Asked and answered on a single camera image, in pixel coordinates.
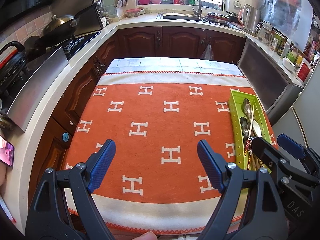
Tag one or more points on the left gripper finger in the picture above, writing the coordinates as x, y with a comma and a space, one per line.
306, 155
279, 165

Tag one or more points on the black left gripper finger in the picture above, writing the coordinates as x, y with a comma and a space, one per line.
249, 206
48, 216

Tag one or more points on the wooden chopstick red stripes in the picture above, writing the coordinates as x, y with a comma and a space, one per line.
250, 130

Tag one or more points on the white ceramic spoon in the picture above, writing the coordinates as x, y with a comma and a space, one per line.
256, 129

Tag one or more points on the steel tablespoon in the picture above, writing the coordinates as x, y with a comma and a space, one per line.
244, 125

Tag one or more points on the large long-handled steel spoon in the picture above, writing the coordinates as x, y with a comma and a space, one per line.
247, 109

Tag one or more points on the grey refrigerator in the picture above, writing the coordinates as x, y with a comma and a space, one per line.
302, 121

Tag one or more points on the green plastic utensil tray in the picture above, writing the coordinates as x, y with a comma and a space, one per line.
235, 102

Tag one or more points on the smartphone with pink screen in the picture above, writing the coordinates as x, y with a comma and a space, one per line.
6, 152

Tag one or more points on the red and white canister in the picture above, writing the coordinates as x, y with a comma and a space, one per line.
303, 71

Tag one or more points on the white bowl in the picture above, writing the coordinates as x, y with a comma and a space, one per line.
288, 64

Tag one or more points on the orange H-pattern blanket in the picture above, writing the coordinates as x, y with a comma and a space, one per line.
156, 181

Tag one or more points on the steel electric kettle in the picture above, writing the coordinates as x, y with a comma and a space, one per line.
249, 18

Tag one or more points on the wok with lid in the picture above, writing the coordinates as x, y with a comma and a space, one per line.
58, 30

